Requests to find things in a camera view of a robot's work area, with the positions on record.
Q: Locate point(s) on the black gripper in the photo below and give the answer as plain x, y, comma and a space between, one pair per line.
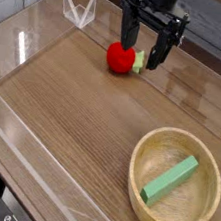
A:
155, 14

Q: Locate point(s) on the red plush strawberry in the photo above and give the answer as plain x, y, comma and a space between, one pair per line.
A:
123, 61

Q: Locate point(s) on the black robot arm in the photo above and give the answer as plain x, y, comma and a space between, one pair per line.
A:
165, 17

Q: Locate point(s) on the wooden bowl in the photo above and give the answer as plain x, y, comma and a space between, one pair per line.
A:
197, 199

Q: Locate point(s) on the green rectangular block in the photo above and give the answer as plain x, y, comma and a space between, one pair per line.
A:
163, 184

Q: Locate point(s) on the clear acrylic table barrier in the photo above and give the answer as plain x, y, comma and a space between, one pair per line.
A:
68, 125

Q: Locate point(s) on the clear acrylic corner bracket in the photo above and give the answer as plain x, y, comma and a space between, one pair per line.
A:
80, 16

